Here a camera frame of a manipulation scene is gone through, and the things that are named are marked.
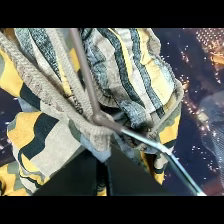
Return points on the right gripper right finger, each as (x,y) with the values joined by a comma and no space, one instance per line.
(133,176)

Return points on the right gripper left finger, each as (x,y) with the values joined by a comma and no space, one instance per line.
(71,178)

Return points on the brown clothes hanger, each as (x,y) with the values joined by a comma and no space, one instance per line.
(87,80)

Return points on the yellow grey striped sweater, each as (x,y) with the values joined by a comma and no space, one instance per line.
(133,76)

